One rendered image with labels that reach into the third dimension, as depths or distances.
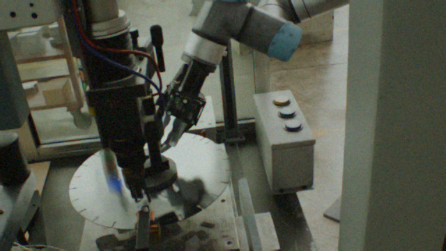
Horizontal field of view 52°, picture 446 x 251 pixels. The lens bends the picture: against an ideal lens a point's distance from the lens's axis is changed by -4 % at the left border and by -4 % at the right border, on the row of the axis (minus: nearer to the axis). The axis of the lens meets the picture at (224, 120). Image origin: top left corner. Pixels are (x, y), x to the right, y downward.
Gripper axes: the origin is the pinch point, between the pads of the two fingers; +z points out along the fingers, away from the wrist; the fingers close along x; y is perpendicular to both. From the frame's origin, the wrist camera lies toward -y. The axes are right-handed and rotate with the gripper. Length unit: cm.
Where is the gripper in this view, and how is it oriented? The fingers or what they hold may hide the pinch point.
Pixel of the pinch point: (160, 146)
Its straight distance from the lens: 97.9
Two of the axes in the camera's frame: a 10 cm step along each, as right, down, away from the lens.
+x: 9.0, 3.5, 2.6
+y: 1.5, 3.1, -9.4
